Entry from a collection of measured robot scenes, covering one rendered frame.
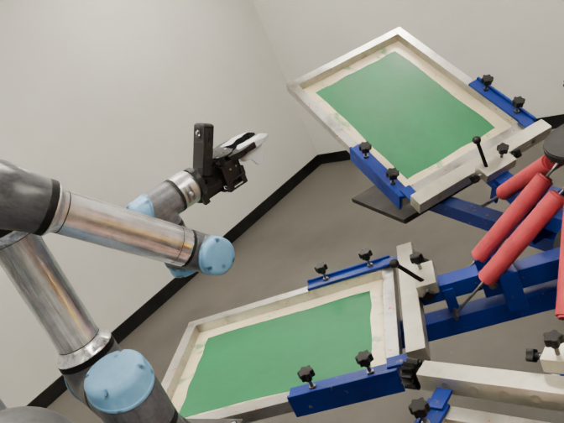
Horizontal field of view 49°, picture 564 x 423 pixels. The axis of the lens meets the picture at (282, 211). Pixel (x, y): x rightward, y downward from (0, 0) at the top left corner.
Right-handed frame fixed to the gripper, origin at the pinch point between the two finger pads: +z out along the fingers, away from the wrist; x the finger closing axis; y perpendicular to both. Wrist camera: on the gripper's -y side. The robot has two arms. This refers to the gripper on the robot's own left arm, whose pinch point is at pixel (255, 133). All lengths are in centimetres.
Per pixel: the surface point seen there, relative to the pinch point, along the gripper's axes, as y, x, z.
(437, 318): 74, 12, 30
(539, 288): 71, 33, 50
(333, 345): 74, -9, 6
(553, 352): 53, 58, 13
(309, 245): 202, -238, 169
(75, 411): 205, -261, -38
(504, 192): 55, 13, 71
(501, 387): 58, 51, 3
